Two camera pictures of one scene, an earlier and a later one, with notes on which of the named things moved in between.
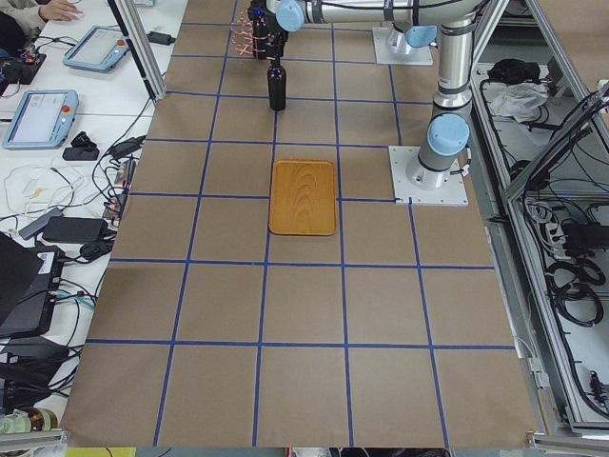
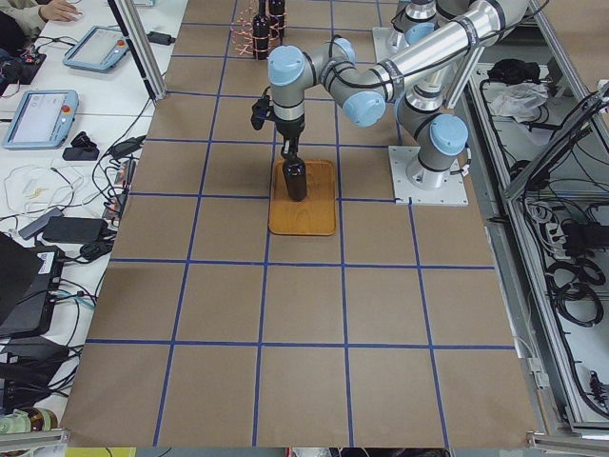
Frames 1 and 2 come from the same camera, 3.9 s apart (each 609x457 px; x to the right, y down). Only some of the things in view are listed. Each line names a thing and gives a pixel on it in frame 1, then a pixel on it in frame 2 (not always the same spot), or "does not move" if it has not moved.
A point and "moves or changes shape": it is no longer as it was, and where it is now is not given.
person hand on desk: x=59 y=10 does not move
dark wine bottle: x=277 y=86 moves or changes shape
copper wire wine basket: x=243 y=33 does not move
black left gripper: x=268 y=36 to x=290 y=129
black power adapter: x=74 y=229 does not move
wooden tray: x=303 y=197 does not move
